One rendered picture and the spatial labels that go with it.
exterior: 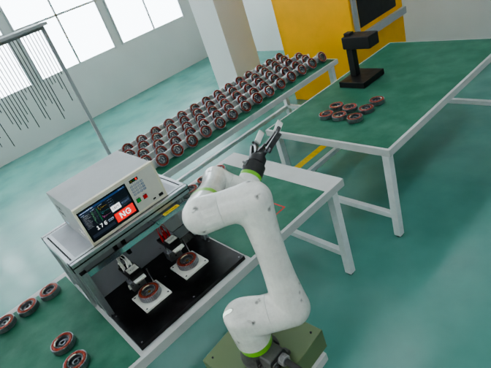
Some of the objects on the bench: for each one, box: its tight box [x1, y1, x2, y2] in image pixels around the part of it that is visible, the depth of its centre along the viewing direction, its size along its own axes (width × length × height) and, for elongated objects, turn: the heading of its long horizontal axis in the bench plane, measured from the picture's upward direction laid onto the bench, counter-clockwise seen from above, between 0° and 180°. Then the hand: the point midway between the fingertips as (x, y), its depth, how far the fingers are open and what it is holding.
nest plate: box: [170, 250, 209, 280], centre depth 218 cm, size 15×15×1 cm
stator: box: [63, 350, 90, 368], centre depth 186 cm, size 11×11×4 cm
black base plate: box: [102, 234, 246, 350], centre depth 214 cm, size 47×64×2 cm
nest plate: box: [132, 280, 172, 313], centre depth 207 cm, size 15×15×1 cm
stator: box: [50, 331, 76, 356], centre depth 199 cm, size 11×11×4 cm
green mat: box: [195, 164, 324, 258], centre depth 261 cm, size 94×61×1 cm, turn 69°
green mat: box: [0, 276, 140, 368], centre depth 200 cm, size 94×61×1 cm, turn 69°
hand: (269, 128), depth 190 cm, fingers open, 13 cm apart
